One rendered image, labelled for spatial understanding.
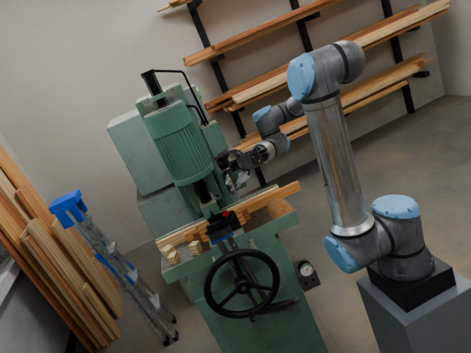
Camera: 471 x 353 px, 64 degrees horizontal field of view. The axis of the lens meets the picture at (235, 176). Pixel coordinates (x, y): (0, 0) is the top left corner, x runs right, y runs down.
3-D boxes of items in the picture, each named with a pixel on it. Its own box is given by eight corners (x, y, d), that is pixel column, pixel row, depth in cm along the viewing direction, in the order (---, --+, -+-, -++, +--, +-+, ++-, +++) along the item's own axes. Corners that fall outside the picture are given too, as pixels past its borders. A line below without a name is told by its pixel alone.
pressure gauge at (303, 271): (303, 282, 156) (297, 267, 153) (301, 277, 160) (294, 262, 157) (317, 276, 157) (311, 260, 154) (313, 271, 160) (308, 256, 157)
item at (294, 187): (187, 242, 165) (183, 234, 163) (187, 240, 167) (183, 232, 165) (301, 189, 168) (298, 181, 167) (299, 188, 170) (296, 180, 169)
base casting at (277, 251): (193, 302, 156) (184, 286, 153) (184, 241, 210) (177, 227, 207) (289, 256, 159) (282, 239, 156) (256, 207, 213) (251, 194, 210)
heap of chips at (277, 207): (273, 219, 153) (270, 211, 152) (264, 207, 166) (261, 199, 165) (293, 210, 154) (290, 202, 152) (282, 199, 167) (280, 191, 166)
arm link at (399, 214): (434, 241, 130) (428, 198, 124) (394, 263, 127) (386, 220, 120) (403, 225, 144) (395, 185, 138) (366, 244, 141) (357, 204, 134)
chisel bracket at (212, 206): (208, 225, 160) (200, 209, 157) (205, 213, 173) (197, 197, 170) (224, 218, 160) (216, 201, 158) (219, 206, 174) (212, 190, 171)
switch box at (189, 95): (197, 122, 179) (183, 90, 173) (195, 118, 188) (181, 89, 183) (209, 116, 179) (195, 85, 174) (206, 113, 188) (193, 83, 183)
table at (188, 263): (167, 299, 143) (160, 286, 140) (165, 259, 171) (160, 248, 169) (309, 231, 146) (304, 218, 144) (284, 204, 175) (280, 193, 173)
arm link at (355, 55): (372, 22, 105) (294, 96, 171) (334, 36, 103) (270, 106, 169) (390, 59, 105) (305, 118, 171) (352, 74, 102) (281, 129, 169)
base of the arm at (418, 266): (411, 241, 149) (408, 220, 145) (446, 267, 131) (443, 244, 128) (369, 260, 147) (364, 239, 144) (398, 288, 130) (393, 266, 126)
